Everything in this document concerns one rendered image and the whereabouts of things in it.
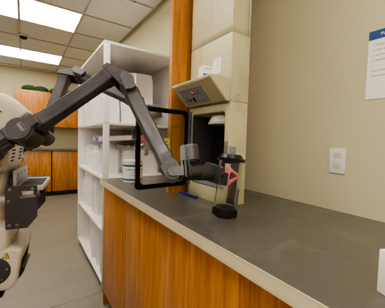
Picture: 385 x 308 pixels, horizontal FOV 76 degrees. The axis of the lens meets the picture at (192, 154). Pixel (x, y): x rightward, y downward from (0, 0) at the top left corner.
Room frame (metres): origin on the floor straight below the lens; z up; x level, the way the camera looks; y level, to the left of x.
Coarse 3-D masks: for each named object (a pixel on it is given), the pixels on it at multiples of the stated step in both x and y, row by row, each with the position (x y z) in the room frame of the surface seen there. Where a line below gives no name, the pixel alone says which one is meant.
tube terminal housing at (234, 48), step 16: (208, 48) 1.23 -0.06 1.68; (224, 48) 1.13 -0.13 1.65; (240, 48) 1.12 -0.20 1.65; (192, 64) 1.34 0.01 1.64; (208, 64) 1.23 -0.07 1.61; (224, 64) 1.13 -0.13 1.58; (240, 64) 1.12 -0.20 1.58; (240, 80) 1.12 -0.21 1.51; (240, 96) 1.13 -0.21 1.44; (192, 112) 1.33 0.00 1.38; (208, 112) 1.22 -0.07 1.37; (224, 112) 1.19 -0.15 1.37; (240, 112) 1.13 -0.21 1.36; (240, 128) 1.13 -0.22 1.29; (240, 144) 1.13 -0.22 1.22; (192, 192) 1.31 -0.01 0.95; (208, 192) 1.20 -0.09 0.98; (240, 192) 1.14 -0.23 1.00
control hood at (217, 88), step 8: (192, 80) 1.13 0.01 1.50; (200, 80) 1.09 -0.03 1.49; (208, 80) 1.06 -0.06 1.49; (216, 80) 1.05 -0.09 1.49; (224, 80) 1.07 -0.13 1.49; (176, 88) 1.27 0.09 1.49; (184, 88) 1.22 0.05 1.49; (208, 88) 1.09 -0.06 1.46; (216, 88) 1.06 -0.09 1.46; (224, 88) 1.07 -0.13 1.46; (208, 96) 1.14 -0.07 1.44; (216, 96) 1.10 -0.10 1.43; (224, 96) 1.07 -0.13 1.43; (192, 104) 1.28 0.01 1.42; (200, 104) 1.23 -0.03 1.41
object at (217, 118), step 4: (212, 116) 1.24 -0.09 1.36; (216, 116) 1.21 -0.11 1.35; (220, 116) 1.20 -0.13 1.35; (224, 116) 1.19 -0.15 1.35; (212, 120) 1.22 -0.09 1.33; (216, 120) 1.20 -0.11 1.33; (220, 120) 1.19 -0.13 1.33; (224, 120) 1.18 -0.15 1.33; (208, 124) 1.25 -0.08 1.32; (212, 124) 1.32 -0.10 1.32; (216, 124) 1.33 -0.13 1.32; (220, 124) 1.34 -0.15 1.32; (224, 124) 1.34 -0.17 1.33
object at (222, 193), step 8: (224, 168) 0.93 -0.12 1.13; (232, 168) 0.92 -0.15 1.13; (240, 168) 0.93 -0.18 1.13; (232, 176) 0.92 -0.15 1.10; (240, 176) 0.94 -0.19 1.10; (216, 184) 0.96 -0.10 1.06; (232, 184) 0.92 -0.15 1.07; (216, 192) 0.95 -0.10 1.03; (224, 192) 0.92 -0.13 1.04; (232, 192) 0.92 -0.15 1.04; (216, 200) 0.94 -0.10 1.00; (224, 200) 0.92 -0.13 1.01; (232, 200) 0.92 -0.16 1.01; (224, 208) 0.92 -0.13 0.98; (232, 208) 0.92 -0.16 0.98
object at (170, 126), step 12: (156, 120) 1.21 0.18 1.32; (168, 120) 1.26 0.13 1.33; (180, 120) 1.30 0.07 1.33; (168, 132) 1.26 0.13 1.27; (180, 132) 1.31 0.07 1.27; (168, 144) 1.26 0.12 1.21; (180, 144) 1.31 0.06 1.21; (144, 156) 1.17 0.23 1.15; (144, 168) 1.17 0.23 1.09; (156, 168) 1.22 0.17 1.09; (144, 180) 1.17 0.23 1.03; (156, 180) 1.22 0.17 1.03; (180, 180) 1.31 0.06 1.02
